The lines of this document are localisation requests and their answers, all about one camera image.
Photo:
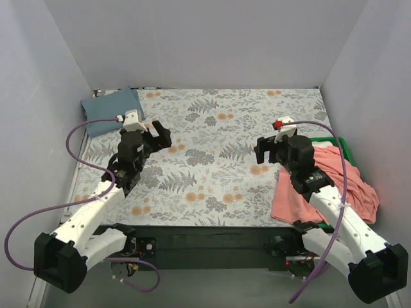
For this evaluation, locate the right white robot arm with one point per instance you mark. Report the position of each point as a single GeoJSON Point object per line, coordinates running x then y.
{"type": "Point", "coordinates": [372, 266]}

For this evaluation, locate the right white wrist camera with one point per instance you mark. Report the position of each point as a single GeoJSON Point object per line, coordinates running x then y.
{"type": "Point", "coordinates": [285, 127]}

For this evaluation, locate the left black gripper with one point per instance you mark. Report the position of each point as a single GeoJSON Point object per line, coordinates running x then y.
{"type": "Point", "coordinates": [154, 138]}

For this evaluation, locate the folded blue-grey t-shirt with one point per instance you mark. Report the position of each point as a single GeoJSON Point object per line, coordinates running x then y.
{"type": "Point", "coordinates": [110, 106]}

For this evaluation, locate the floral patterned table mat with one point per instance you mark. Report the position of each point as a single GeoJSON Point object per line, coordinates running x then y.
{"type": "Point", "coordinates": [209, 176]}

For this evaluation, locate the green plastic bin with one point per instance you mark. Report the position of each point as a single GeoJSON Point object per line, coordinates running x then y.
{"type": "Point", "coordinates": [347, 154]}

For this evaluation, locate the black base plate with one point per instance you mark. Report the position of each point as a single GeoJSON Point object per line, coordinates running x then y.
{"type": "Point", "coordinates": [201, 248]}

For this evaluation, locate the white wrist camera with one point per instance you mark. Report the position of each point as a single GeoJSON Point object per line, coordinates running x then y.
{"type": "Point", "coordinates": [285, 127]}
{"type": "Point", "coordinates": [131, 121]}

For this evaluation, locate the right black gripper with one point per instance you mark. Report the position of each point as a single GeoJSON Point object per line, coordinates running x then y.
{"type": "Point", "coordinates": [272, 149]}

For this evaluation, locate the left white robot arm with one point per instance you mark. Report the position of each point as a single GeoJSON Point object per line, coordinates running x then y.
{"type": "Point", "coordinates": [64, 257]}

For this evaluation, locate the white t-shirt in bin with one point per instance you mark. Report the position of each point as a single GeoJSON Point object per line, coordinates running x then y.
{"type": "Point", "coordinates": [322, 144]}

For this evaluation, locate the salmon pink t-shirt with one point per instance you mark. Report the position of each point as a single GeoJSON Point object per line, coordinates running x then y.
{"type": "Point", "coordinates": [289, 206]}

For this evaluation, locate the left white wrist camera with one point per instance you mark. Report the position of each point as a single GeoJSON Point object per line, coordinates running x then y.
{"type": "Point", "coordinates": [131, 121]}

